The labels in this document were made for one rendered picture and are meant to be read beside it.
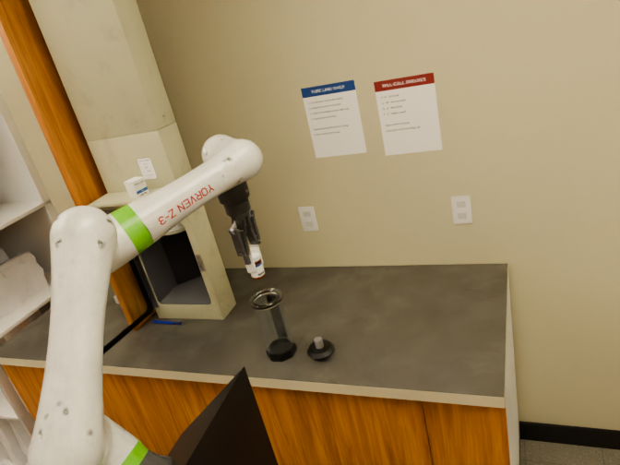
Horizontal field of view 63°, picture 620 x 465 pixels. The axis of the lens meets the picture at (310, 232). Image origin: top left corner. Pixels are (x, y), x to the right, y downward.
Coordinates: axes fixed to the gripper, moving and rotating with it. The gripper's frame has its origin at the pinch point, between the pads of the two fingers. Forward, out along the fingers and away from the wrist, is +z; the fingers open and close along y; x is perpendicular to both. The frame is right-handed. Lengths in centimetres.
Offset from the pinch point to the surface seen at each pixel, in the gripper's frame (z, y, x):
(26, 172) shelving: -20, -61, -155
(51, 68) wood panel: -66, -21, -70
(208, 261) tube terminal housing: 11.7, -20.0, -32.4
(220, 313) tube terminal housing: 33.6, -17.3, -32.7
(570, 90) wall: -24, -60, 94
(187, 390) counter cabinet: 48, 10, -37
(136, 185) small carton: -25, -10, -43
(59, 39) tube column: -74, -18, -58
